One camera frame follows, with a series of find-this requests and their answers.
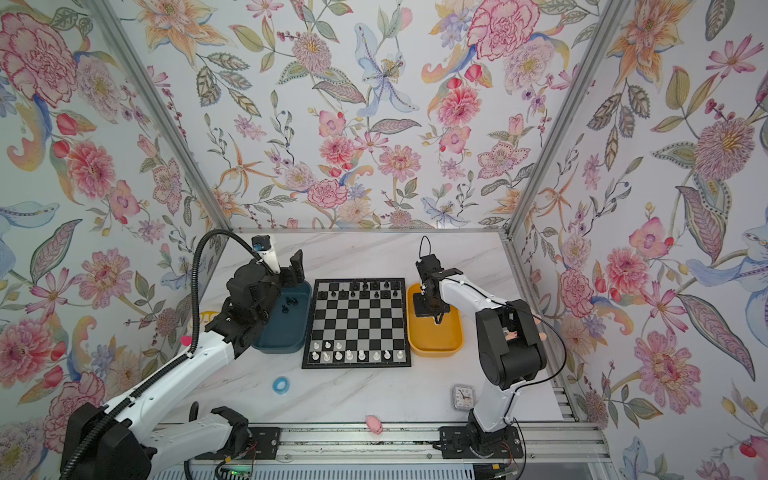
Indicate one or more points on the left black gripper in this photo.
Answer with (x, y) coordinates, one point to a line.
(297, 271)

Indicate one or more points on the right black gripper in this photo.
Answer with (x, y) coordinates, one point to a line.
(419, 308)

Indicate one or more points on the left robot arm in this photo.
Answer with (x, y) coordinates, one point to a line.
(120, 439)

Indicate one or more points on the yellow plastic tray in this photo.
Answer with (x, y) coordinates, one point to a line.
(428, 339)

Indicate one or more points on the teal plastic tray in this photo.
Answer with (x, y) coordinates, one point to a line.
(287, 328)

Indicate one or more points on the yellow white plush toy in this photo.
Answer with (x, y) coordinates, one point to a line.
(204, 318)

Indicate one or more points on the black white chessboard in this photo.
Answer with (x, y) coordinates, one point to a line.
(364, 319)

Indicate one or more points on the small white clock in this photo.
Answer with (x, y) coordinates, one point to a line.
(463, 397)

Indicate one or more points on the pink eraser toy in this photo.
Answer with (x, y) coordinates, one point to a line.
(374, 425)

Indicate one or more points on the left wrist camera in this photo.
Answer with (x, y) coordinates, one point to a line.
(264, 250)

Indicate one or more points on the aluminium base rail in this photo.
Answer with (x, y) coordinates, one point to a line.
(530, 442)

